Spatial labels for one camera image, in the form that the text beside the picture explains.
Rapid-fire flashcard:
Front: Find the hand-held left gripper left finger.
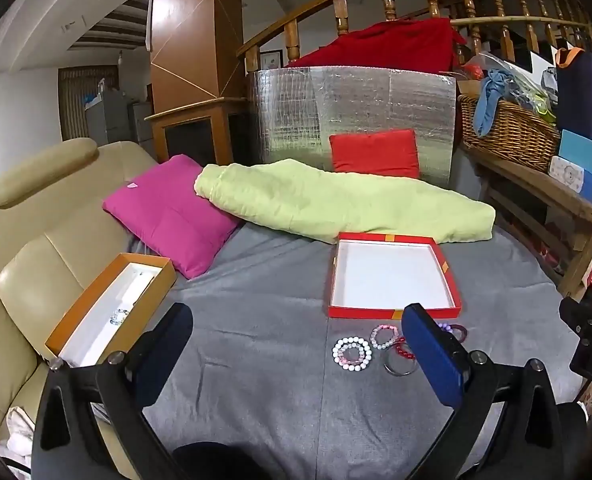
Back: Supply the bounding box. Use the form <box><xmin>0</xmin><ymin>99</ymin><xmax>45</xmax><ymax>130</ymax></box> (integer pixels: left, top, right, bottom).
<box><xmin>32</xmin><ymin>302</ymin><xmax>195</xmax><ymax>480</ymax></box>

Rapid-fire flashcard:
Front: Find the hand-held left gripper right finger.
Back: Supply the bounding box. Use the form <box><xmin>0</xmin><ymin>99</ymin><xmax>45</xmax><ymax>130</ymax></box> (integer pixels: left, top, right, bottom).
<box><xmin>401</xmin><ymin>302</ymin><xmax>567</xmax><ymax>480</ymax></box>

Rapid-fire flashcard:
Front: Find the silver bangle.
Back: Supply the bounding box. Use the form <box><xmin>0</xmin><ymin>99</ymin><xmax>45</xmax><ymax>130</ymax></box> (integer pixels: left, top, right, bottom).
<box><xmin>383</xmin><ymin>350</ymin><xmax>420</xmax><ymax>377</ymax></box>

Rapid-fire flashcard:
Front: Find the clear pink bead bracelet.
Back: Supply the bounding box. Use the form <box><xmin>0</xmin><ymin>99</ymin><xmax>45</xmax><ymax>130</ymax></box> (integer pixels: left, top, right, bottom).
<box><xmin>371</xmin><ymin>324</ymin><xmax>403</xmax><ymax>351</ymax></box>

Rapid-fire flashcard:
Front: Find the red cardboard box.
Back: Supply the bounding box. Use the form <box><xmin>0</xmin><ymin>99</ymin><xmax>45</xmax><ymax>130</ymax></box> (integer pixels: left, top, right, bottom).
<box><xmin>328</xmin><ymin>232</ymin><xmax>462</xmax><ymax>319</ymax></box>

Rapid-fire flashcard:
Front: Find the white bead bracelet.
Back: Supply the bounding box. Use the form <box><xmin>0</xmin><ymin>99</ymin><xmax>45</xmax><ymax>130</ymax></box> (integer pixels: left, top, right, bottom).
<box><xmin>332</xmin><ymin>337</ymin><xmax>374</xmax><ymax>372</ymax></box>

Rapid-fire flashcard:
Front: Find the orange cardboard box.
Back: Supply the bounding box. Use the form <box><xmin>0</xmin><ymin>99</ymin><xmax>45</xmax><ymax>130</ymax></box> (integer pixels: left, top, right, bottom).
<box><xmin>44</xmin><ymin>252</ymin><xmax>177</xmax><ymax>368</ymax></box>

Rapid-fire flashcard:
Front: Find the grey bedsheet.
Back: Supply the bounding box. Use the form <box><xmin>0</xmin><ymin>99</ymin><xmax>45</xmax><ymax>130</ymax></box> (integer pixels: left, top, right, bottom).
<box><xmin>91</xmin><ymin>220</ymin><xmax>581</xmax><ymax>480</ymax></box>

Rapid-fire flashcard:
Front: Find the magenta pillow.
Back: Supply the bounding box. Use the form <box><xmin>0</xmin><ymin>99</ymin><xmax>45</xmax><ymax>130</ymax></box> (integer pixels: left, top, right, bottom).
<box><xmin>102</xmin><ymin>154</ymin><xmax>242</xmax><ymax>281</ymax></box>

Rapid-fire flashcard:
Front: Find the wooden bench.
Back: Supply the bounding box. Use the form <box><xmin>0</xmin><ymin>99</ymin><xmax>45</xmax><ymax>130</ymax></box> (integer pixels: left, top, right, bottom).
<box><xmin>460</xmin><ymin>142</ymin><xmax>592</xmax><ymax>302</ymax></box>

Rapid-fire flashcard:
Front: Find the beige leather sofa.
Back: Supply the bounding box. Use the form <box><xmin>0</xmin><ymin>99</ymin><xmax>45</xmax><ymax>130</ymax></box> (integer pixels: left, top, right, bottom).
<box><xmin>0</xmin><ymin>137</ymin><xmax>177</xmax><ymax>461</ymax></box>

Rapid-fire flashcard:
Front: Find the white printed box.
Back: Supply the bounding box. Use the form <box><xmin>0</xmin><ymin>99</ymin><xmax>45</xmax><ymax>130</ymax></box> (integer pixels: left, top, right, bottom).
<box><xmin>548</xmin><ymin>156</ymin><xmax>592</xmax><ymax>209</ymax></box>

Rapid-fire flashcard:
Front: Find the light green quilt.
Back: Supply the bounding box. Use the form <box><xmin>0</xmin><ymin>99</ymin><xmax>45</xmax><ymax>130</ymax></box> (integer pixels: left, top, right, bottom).
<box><xmin>194</xmin><ymin>158</ymin><xmax>497</xmax><ymax>246</ymax></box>

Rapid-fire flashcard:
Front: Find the blue cardboard box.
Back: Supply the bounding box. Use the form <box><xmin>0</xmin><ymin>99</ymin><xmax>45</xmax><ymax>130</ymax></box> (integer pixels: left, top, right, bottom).
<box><xmin>558</xmin><ymin>130</ymin><xmax>592</xmax><ymax>187</ymax></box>

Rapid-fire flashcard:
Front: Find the red pillow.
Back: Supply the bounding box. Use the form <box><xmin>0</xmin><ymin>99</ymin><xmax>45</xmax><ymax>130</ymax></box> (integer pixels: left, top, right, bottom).
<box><xmin>329</xmin><ymin>130</ymin><xmax>421</xmax><ymax>180</ymax></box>

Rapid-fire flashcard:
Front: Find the wooden cabinet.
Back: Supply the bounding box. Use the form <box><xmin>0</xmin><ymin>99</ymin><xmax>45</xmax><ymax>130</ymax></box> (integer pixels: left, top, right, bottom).
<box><xmin>145</xmin><ymin>97</ymin><xmax>251</xmax><ymax>169</ymax></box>

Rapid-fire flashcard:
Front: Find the wicker basket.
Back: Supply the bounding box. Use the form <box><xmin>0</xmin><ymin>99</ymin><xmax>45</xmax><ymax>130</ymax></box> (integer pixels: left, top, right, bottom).
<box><xmin>458</xmin><ymin>94</ymin><xmax>562</xmax><ymax>174</ymax></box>

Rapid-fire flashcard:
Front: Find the grey refrigerator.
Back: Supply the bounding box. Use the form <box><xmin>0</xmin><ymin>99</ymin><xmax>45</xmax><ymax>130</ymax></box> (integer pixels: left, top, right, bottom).
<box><xmin>85</xmin><ymin>90</ymin><xmax>152</xmax><ymax>146</ymax></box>

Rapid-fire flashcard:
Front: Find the navy bag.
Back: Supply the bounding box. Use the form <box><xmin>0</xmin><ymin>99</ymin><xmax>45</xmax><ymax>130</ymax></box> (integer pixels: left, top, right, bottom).
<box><xmin>555</xmin><ymin>47</ymin><xmax>592</xmax><ymax>149</ymax></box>

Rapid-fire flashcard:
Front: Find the blue cloth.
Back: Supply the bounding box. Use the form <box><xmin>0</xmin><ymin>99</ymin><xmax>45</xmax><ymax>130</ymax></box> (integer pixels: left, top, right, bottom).
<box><xmin>472</xmin><ymin>69</ymin><xmax>517</xmax><ymax>137</ymax></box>

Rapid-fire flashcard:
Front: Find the silver foil insulation panel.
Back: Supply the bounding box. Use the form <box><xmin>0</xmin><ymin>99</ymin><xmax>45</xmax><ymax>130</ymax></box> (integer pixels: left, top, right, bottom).
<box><xmin>248</xmin><ymin>66</ymin><xmax>457</xmax><ymax>191</ymax></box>

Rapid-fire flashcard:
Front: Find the wooden column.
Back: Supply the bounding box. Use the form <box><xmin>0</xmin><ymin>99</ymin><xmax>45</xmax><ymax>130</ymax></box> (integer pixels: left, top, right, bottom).
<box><xmin>148</xmin><ymin>0</ymin><xmax>247</xmax><ymax>104</ymax></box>

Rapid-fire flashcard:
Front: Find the red blanket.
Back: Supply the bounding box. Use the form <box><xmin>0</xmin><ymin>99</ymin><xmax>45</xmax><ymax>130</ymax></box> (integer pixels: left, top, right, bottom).
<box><xmin>286</xmin><ymin>17</ymin><xmax>469</xmax><ymax>75</ymax></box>

